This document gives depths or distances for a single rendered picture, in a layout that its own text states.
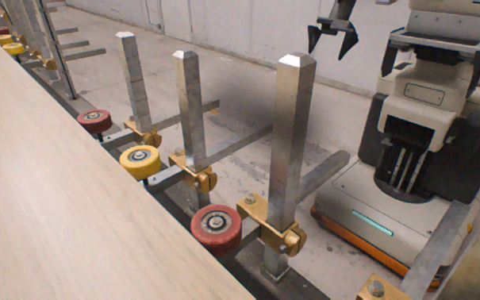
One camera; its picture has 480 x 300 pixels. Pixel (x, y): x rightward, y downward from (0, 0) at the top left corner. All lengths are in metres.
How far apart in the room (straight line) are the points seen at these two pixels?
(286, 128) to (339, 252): 1.28
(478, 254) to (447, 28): 0.86
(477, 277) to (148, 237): 0.40
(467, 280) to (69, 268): 0.47
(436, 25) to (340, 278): 1.09
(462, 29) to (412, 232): 0.79
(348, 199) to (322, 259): 0.33
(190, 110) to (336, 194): 1.07
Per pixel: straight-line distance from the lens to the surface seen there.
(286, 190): 0.46
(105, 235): 0.50
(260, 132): 0.85
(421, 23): 1.15
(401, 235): 1.45
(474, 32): 1.12
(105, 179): 0.61
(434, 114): 1.19
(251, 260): 0.68
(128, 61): 0.78
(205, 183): 0.67
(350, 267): 1.60
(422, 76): 1.22
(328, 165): 0.71
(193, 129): 0.61
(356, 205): 1.49
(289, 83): 0.37
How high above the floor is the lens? 1.25
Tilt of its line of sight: 34 degrees down
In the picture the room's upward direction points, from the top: 1 degrees counter-clockwise
